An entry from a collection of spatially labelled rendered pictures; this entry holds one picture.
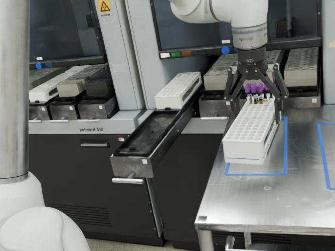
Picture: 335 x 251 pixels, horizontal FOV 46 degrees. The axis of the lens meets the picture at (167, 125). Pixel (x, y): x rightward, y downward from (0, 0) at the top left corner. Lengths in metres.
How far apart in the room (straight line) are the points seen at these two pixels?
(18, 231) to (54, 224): 0.06
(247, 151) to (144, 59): 0.79
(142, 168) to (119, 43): 0.67
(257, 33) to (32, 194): 0.65
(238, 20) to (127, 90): 0.82
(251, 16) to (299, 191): 0.44
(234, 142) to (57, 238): 0.52
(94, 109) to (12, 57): 0.99
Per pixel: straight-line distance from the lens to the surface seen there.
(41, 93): 1.92
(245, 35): 1.05
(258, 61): 1.07
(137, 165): 1.19
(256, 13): 1.04
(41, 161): 2.07
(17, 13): 0.80
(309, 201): 0.88
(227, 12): 1.05
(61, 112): 1.85
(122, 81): 1.74
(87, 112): 1.77
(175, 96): 1.45
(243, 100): 1.50
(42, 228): 0.68
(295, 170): 0.99
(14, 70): 0.79
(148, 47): 1.64
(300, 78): 1.53
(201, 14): 1.10
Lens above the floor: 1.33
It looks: 22 degrees down
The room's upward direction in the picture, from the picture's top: 10 degrees counter-clockwise
